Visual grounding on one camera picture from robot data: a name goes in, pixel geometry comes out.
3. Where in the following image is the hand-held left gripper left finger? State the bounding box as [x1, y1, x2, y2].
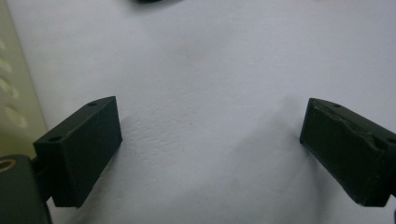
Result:
[31, 96, 123, 208]

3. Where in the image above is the pale green panel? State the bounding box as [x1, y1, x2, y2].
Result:
[0, 0, 49, 158]

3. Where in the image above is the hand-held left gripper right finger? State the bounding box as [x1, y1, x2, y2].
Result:
[299, 97, 396, 208]

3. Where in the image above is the dark object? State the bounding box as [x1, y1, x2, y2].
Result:
[134, 0, 185, 5]

